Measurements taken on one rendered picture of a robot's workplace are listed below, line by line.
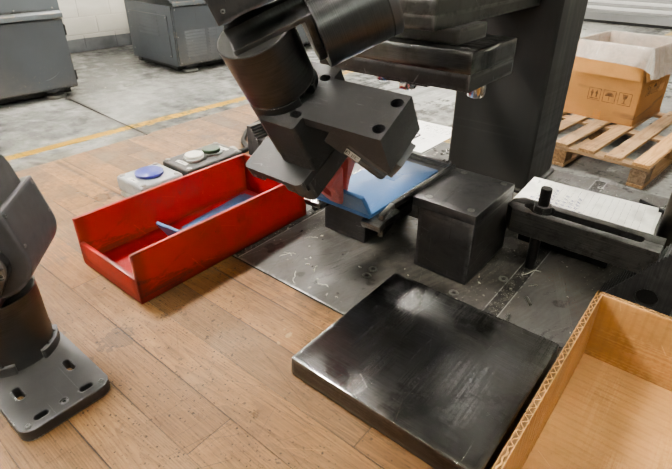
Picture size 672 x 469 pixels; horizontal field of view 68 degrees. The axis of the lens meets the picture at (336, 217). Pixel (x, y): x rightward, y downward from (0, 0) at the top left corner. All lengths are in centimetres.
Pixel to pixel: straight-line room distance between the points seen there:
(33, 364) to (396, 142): 36
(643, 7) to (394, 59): 942
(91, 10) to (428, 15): 694
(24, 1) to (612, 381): 484
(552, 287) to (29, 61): 474
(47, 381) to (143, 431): 10
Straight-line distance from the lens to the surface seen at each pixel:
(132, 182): 76
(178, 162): 80
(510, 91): 75
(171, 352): 49
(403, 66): 51
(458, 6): 52
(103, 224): 64
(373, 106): 36
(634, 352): 50
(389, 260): 59
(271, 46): 36
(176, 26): 555
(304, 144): 38
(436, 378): 43
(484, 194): 57
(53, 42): 507
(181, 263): 56
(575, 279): 62
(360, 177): 57
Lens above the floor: 123
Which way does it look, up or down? 29 degrees down
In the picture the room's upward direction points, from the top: straight up
